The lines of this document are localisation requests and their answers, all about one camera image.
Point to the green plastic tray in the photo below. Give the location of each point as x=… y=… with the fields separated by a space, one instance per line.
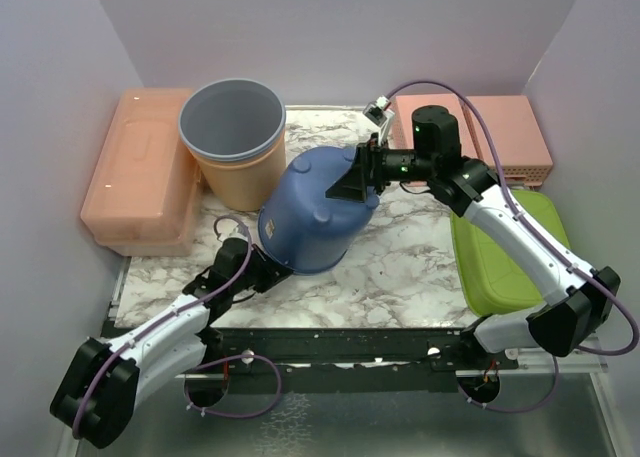
x=491 y=281

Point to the black metal base rail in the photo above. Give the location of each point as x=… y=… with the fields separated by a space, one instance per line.
x=316 y=360

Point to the pink perforated basket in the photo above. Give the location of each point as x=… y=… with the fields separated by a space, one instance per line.
x=403 y=107
x=517 y=138

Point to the translucent pink storage box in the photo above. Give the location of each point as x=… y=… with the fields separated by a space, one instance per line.
x=145 y=193

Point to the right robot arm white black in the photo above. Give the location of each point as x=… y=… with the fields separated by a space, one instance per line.
x=576 y=295

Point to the light blue plastic bucket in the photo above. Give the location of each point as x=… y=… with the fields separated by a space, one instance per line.
x=232 y=120

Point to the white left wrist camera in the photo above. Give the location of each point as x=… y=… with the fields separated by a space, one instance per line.
x=227 y=228

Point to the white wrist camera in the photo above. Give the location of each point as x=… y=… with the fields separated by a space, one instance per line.
x=379 y=113
x=227 y=228

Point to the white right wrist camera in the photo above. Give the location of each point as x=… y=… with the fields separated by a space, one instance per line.
x=379 y=113

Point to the orange plastic bucket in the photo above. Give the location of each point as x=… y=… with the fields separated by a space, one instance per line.
x=245 y=185

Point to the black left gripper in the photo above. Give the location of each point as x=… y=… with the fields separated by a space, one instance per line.
x=273 y=272

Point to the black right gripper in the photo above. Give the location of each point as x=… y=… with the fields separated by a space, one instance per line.
x=367 y=169

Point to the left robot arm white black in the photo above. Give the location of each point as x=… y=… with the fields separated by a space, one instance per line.
x=107 y=380

